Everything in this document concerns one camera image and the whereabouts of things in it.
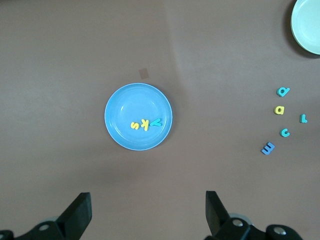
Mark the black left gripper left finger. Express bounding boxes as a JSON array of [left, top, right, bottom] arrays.
[[0, 191, 91, 240]]

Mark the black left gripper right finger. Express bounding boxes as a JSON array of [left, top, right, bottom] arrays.
[[204, 190, 301, 240]]

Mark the blue foam letter E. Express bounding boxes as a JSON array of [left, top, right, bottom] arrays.
[[260, 141, 276, 156]]

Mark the blue round plate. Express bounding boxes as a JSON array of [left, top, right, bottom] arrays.
[[104, 82, 174, 151]]

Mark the teal foam letter p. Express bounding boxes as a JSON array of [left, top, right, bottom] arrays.
[[276, 86, 291, 97]]

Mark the brown table cover sheet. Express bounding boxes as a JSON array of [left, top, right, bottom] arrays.
[[0, 0, 320, 240]]

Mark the brown tape patch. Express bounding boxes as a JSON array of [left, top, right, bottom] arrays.
[[138, 67, 150, 80]]

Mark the pale green round plate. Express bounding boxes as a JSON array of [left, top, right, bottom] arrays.
[[290, 0, 320, 55]]

